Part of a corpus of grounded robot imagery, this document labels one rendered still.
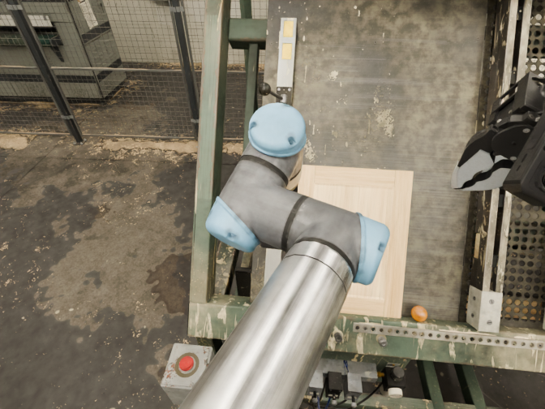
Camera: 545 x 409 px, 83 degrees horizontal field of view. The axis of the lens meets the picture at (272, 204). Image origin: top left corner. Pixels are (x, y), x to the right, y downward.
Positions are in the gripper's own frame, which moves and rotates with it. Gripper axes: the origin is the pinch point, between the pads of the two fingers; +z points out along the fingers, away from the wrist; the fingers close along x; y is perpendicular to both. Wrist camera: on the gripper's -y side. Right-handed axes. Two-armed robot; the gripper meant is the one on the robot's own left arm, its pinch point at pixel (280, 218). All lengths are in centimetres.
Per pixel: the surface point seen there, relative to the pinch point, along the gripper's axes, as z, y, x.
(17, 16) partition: 121, 202, 241
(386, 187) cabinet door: 26.2, 20.7, -33.2
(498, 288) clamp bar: 32, -8, -67
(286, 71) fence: 11, 53, 2
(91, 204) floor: 186, 59, 175
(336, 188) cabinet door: 27.1, 19.8, -17.0
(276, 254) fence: 33.7, -2.2, 1.2
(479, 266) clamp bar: 32, -2, -63
